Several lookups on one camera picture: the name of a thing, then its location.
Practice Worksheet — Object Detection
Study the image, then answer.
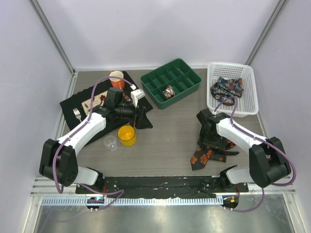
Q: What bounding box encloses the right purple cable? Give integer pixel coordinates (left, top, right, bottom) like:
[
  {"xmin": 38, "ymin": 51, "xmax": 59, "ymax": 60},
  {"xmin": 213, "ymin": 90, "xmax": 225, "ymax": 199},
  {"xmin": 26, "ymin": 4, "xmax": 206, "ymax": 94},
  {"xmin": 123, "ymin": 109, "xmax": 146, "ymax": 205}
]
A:
[{"xmin": 213, "ymin": 96, "xmax": 297, "ymax": 214}]

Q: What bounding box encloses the green divided organizer tray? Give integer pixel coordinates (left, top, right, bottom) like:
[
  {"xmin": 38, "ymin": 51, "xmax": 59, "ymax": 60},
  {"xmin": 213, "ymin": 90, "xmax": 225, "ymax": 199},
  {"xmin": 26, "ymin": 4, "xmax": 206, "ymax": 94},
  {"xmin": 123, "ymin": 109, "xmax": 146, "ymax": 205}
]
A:
[{"xmin": 140, "ymin": 58, "xmax": 202, "ymax": 110}]

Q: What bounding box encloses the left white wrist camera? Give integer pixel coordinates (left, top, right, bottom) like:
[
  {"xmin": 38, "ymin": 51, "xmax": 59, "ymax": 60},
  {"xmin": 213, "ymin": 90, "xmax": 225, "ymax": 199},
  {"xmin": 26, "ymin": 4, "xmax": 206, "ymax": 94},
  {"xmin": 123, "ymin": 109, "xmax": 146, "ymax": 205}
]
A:
[{"xmin": 131, "ymin": 89, "xmax": 145, "ymax": 107}]

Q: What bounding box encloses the square floral ceramic plate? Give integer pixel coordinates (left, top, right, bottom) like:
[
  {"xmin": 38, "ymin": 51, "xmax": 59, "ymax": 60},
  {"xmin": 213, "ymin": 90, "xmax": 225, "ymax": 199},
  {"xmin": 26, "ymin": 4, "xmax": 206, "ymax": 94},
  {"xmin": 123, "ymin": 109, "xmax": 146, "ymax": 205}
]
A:
[{"xmin": 82, "ymin": 91, "xmax": 107, "ymax": 115}]

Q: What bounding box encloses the aluminium frame rail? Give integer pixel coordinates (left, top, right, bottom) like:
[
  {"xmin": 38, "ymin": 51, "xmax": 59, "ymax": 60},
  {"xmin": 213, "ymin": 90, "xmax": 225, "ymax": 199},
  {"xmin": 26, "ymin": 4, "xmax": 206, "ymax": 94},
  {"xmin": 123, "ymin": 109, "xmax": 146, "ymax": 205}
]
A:
[{"xmin": 31, "ymin": 177, "xmax": 296, "ymax": 196}]

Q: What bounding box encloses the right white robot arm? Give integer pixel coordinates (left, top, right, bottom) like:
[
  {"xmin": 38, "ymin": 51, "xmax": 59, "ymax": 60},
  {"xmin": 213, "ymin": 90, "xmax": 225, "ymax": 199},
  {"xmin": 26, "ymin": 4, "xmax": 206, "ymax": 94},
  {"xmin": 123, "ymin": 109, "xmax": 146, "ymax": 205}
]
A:
[{"xmin": 190, "ymin": 109, "xmax": 292, "ymax": 192}]

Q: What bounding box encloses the clear plastic cup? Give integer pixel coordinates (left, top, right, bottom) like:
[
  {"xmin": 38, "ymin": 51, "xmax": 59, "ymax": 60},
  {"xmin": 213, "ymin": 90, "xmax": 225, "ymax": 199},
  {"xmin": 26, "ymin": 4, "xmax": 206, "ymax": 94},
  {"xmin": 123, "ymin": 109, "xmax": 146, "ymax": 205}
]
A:
[{"xmin": 104, "ymin": 136, "xmax": 118, "ymax": 151}]

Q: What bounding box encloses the yellow plastic mug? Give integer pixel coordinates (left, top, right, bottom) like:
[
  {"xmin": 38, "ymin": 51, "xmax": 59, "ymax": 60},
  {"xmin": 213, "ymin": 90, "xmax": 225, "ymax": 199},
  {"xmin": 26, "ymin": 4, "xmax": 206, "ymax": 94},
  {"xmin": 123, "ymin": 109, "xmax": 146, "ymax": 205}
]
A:
[{"xmin": 117, "ymin": 125, "xmax": 136, "ymax": 147}]

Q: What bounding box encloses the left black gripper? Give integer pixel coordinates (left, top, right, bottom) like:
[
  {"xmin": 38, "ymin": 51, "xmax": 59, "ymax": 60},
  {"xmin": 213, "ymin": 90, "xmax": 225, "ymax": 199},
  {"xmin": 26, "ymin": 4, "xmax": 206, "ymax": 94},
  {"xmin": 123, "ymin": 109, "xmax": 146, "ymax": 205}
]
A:
[{"xmin": 115, "ymin": 98, "xmax": 153, "ymax": 129}]

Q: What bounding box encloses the orange ceramic mug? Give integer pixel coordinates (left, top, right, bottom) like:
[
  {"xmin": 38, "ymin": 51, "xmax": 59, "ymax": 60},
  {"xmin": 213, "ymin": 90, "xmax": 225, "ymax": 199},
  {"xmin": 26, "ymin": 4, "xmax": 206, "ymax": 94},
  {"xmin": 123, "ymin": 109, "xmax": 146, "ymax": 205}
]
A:
[{"xmin": 109, "ymin": 71, "xmax": 125, "ymax": 89}]

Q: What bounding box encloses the silver fork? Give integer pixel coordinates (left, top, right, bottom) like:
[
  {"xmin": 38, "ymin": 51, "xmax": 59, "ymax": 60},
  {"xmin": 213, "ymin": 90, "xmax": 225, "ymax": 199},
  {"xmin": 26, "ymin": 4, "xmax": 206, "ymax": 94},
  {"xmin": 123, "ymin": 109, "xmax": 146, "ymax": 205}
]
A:
[{"xmin": 73, "ymin": 108, "xmax": 82, "ymax": 122}]

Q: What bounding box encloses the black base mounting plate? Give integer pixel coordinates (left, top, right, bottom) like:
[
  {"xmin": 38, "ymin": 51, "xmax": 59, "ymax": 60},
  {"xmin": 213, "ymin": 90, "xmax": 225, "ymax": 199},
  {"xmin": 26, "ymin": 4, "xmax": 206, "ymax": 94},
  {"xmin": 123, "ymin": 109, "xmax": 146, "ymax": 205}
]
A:
[{"xmin": 75, "ymin": 175, "xmax": 250, "ymax": 200}]

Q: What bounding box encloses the white plastic basket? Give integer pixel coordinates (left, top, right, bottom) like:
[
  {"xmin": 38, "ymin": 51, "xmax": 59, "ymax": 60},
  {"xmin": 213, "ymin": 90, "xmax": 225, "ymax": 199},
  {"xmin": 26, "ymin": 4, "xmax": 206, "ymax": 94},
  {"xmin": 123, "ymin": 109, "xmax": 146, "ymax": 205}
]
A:
[{"xmin": 207, "ymin": 62, "xmax": 259, "ymax": 117}]

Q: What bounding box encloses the blue floral tie in basket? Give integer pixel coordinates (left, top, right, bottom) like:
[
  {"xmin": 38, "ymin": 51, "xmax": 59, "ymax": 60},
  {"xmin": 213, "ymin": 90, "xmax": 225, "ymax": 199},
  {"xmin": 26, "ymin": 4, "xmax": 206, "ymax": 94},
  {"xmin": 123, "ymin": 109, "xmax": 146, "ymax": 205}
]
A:
[{"xmin": 210, "ymin": 77, "xmax": 243, "ymax": 106}]

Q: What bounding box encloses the black orange floral tie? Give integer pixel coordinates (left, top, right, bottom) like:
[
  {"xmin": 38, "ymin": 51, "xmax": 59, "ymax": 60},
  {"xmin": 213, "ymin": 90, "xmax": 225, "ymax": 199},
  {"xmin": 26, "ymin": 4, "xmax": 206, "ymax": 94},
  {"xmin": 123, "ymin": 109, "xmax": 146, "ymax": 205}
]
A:
[{"xmin": 190, "ymin": 140, "xmax": 239, "ymax": 171}]

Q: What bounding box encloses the black cloth placemat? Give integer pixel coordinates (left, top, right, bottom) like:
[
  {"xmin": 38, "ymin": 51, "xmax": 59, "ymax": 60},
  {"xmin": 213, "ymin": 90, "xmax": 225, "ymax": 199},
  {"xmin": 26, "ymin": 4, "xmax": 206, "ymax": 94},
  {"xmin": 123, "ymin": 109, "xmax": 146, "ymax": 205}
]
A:
[{"xmin": 59, "ymin": 70, "xmax": 154, "ymax": 149}]

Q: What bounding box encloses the rolled tie in tray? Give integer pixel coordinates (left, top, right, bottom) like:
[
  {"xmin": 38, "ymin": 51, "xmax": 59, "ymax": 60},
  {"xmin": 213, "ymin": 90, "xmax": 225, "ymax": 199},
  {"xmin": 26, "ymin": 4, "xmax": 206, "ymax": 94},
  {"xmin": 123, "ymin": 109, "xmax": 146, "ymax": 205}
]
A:
[{"xmin": 162, "ymin": 85, "xmax": 176, "ymax": 99}]

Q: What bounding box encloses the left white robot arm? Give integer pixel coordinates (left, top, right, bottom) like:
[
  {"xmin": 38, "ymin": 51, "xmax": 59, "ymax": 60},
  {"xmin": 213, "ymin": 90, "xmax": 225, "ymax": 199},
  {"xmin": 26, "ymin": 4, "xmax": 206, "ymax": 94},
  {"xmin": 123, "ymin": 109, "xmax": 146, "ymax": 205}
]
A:
[{"xmin": 39, "ymin": 87, "xmax": 152, "ymax": 194}]

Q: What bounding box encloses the white slotted cable duct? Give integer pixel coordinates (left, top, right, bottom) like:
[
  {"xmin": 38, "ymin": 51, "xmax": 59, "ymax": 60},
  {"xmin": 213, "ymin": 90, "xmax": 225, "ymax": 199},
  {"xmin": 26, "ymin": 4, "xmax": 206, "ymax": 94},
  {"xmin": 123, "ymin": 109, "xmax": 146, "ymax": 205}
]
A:
[{"xmin": 41, "ymin": 196, "xmax": 223, "ymax": 206}]

